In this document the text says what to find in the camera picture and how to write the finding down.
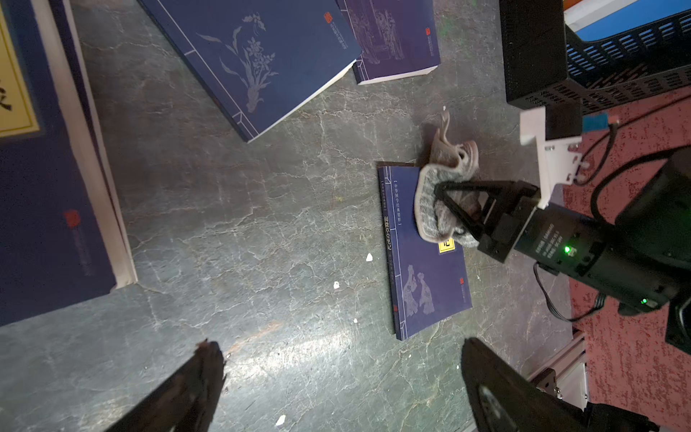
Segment blue book Zhuangzi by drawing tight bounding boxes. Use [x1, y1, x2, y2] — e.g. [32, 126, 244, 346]
[141, 0, 362, 142]

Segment grey knitted cloth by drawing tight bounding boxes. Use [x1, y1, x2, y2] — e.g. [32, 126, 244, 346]
[414, 109, 480, 248]

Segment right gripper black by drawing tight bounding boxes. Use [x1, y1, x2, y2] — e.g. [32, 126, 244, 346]
[435, 181, 683, 316]

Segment black mesh file holder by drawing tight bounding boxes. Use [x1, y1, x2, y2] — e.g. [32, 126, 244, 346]
[500, 1, 690, 114]

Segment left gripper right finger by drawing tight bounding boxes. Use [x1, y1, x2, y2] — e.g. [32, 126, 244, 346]
[461, 338, 659, 431]

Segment blue folder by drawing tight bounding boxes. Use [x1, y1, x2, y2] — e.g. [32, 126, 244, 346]
[564, 0, 690, 41]

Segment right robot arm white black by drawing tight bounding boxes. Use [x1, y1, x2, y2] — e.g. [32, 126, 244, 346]
[434, 146, 690, 353]

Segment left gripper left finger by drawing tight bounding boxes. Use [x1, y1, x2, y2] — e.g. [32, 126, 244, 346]
[108, 339, 226, 431]

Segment blue book Mengxi Bitan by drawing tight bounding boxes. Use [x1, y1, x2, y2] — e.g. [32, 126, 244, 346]
[1, 1, 138, 325]

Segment blue book Yuewei notes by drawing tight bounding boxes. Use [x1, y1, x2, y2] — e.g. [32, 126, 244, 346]
[377, 162, 473, 341]

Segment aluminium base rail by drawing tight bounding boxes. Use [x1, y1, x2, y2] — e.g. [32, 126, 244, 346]
[528, 330, 590, 410]

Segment blue book Tang poems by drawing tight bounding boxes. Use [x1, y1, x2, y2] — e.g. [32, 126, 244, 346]
[338, 0, 441, 86]

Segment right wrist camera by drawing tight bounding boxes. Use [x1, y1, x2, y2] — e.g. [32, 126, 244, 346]
[519, 99, 611, 211]

